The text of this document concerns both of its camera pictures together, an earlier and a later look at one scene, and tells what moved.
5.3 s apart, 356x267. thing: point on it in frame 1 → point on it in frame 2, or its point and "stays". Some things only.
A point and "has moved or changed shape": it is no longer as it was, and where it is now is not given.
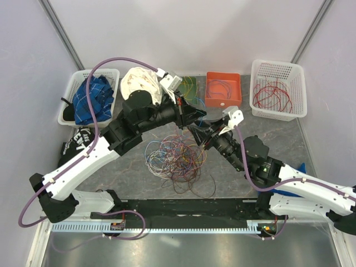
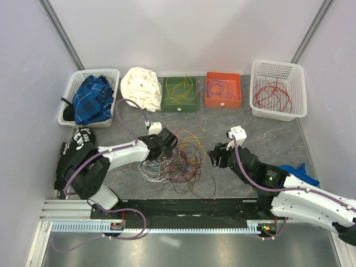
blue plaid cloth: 101,99 stays
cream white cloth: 137,78 stays
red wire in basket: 263,94 stays
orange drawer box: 222,89 stays
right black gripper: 207,129 → 219,150
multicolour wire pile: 177,158 has moved or changed shape
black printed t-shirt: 82,137 stays
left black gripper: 187,114 → 167,152
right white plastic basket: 278,90 stays
